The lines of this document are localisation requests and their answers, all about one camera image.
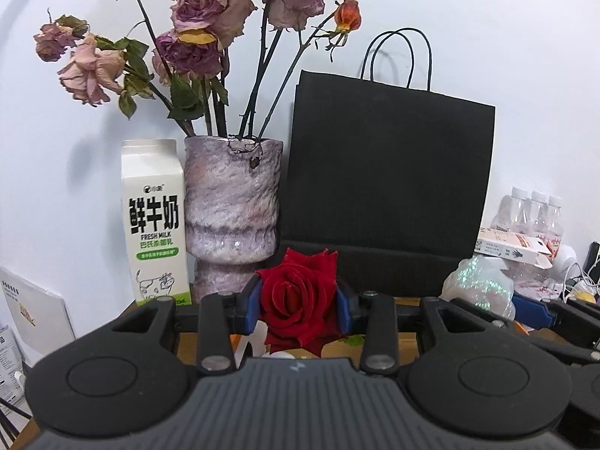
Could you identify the blue printed box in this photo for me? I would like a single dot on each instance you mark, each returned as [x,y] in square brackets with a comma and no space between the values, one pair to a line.
[9,361]

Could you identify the iridescent plastic wrap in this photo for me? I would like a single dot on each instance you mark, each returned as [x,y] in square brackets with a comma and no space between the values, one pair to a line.
[478,281]

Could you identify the white round device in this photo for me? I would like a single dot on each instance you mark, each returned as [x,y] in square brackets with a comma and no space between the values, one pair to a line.
[565,262]

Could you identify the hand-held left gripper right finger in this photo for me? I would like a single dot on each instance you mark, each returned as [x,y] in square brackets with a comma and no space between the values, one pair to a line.
[342,309]

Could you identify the red cardboard box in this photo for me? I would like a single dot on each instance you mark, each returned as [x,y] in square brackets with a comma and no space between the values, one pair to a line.
[408,344]

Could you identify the red artificial rose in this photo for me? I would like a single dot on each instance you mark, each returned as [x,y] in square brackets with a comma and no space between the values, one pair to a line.
[295,300]

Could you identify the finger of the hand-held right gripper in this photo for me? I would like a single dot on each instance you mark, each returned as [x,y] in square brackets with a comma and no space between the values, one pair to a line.
[532,310]
[562,348]

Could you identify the long white carton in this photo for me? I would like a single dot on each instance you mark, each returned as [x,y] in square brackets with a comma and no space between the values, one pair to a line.
[511,243]

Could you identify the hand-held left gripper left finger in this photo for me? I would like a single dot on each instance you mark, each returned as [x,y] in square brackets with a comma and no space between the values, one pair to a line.
[253,309]

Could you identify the black charger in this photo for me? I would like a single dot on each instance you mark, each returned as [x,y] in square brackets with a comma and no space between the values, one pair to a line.
[594,258]

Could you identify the dried pink rose bouquet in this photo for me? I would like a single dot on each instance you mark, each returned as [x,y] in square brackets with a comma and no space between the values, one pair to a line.
[201,4]

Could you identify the white green milk carton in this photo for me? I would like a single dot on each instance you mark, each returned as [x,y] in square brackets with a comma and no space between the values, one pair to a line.
[154,243]

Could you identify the black paper bag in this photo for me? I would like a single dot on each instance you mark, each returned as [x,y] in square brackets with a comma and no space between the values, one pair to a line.
[389,173]

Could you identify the white wall panel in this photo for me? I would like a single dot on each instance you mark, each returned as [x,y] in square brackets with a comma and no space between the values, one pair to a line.
[37,318]

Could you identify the purple stone-look vase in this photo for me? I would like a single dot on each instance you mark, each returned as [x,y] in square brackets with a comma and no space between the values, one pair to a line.
[229,215]

